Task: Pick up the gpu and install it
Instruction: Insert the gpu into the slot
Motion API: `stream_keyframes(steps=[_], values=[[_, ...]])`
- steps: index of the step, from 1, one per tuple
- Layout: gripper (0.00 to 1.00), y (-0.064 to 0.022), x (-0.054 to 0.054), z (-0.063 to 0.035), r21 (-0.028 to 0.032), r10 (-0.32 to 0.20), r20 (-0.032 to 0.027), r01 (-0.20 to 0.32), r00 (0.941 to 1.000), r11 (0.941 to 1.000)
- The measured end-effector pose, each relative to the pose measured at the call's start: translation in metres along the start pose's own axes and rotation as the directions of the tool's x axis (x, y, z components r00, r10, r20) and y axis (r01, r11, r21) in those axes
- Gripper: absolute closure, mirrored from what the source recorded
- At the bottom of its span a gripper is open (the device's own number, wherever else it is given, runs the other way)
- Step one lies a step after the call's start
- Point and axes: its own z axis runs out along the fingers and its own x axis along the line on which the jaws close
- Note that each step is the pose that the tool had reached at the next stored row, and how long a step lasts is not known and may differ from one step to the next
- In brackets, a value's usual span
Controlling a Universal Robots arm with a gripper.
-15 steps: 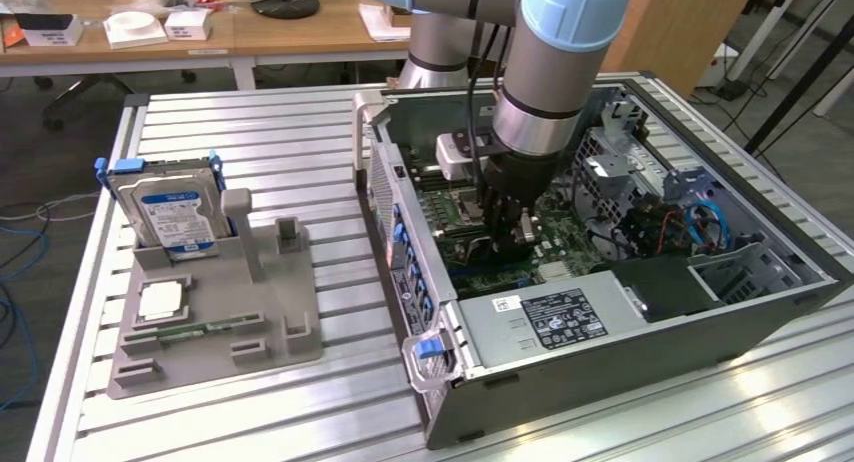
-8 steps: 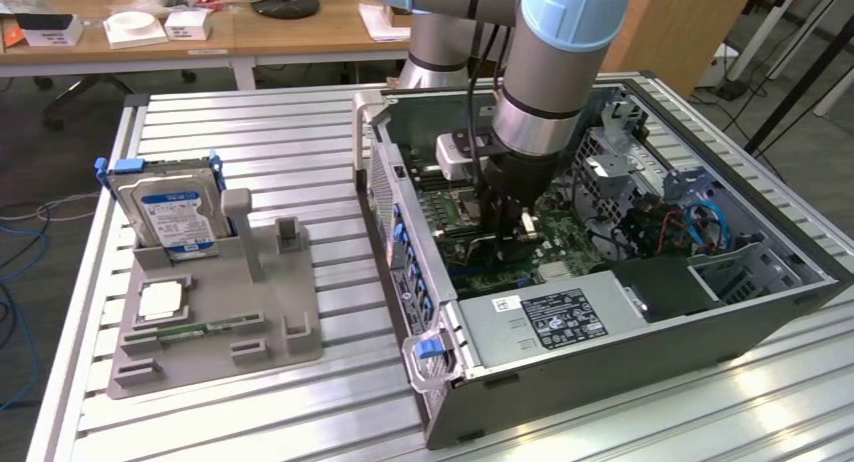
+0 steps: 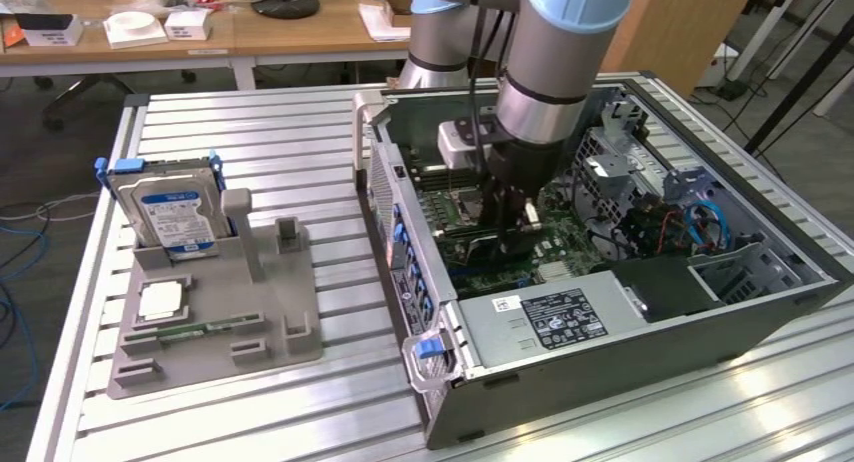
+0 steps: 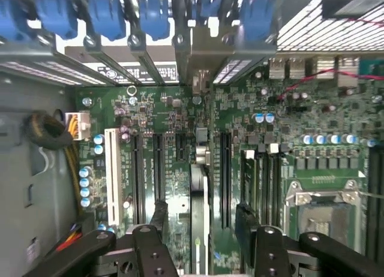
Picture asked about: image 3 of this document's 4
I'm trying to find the small white box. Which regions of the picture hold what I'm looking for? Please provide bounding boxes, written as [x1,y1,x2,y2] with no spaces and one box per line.
[163,9,215,42]

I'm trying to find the black plastic cover box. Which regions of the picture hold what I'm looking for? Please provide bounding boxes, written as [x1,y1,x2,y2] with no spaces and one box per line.
[607,254,727,324]

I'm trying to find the black and red wire bundle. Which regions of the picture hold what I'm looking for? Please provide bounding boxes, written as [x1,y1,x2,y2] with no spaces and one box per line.
[613,194,693,258]

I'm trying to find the blue expansion slot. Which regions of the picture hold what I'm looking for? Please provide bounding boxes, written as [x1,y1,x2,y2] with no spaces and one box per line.
[447,260,522,279]

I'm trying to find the white floor cable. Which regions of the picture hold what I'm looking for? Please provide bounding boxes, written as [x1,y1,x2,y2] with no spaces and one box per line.
[0,191,102,224]

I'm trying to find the grey parts rack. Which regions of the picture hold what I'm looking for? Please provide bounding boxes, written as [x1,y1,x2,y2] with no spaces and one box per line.
[104,187,328,402]

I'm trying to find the tall metal disk bay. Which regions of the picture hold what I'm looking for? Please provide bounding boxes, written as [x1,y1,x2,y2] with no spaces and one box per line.
[571,126,673,223]

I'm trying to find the CPU socket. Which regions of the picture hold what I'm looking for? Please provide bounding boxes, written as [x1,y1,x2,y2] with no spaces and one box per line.
[450,186,486,229]

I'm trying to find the silver chipset heat sink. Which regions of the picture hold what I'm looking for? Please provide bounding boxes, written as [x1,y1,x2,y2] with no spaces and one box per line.
[537,261,574,284]

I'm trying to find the white box with black lid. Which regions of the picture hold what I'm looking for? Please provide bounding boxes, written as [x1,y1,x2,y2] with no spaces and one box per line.
[14,12,87,48]

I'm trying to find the black chair base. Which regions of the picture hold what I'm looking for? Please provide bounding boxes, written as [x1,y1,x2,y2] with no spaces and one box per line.
[32,73,139,132]

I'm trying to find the white round holder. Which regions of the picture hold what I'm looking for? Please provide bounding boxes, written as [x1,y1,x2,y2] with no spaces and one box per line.
[103,10,170,51]

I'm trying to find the black round lamp base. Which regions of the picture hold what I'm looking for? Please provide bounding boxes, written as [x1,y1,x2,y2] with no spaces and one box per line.
[250,0,323,21]

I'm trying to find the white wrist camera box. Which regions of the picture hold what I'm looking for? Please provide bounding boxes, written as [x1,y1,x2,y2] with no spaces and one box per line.
[437,120,501,172]

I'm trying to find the blue floor cable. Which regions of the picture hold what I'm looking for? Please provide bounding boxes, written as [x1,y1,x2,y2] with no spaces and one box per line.
[0,221,54,413]

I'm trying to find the grey power supply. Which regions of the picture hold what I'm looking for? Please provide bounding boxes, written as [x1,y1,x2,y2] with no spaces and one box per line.
[455,270,653,371]

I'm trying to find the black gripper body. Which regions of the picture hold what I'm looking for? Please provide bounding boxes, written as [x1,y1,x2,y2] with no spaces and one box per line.
[485,140,566,196]

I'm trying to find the silver CPU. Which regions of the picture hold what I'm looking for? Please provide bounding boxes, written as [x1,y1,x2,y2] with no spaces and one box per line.
[135,281,190,323]

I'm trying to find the black floor power adapter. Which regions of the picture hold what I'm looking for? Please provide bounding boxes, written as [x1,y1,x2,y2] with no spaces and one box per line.
[714,78,754,103]

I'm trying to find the blue case latch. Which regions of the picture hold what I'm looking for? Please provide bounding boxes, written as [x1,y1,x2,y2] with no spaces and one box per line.
[412,337,447,362]

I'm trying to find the orange packet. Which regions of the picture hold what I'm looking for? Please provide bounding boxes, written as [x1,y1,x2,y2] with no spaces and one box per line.
[0,19,26,53]

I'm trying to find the white table frame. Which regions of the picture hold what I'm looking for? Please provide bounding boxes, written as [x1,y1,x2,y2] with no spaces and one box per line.
[723,0,854,118]

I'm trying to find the wooden cabinet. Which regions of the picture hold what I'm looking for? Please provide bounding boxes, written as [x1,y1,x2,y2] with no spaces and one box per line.
[599,0,762,91]

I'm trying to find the open dark PC case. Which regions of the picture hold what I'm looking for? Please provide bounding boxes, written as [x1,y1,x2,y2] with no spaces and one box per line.
[351,70,854,451]

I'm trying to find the white paper stack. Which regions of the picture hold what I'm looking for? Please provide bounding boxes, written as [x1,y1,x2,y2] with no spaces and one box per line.
[358,1,414,44]

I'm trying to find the blue wire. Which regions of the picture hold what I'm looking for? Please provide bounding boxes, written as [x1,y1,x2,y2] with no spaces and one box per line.
[683,199,735,257]

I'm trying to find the black slanted pole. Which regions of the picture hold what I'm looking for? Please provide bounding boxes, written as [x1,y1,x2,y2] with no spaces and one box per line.
[741,16,854,156]

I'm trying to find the green motherboard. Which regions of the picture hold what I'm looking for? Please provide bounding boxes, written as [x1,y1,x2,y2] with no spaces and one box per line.
[403,149,626,299]

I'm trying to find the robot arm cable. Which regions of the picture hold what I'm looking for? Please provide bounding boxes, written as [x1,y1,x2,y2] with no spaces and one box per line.
[466,0,519,183]

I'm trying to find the low metal disk bay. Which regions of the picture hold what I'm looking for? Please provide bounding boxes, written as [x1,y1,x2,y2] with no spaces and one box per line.
[686,231,813,306]

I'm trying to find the wooden desk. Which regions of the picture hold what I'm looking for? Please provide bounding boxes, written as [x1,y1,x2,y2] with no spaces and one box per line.
[0,0,601,91]

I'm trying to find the hard disk with blue caddy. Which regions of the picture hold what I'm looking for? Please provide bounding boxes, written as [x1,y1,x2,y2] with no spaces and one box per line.
[90,149,234,262]

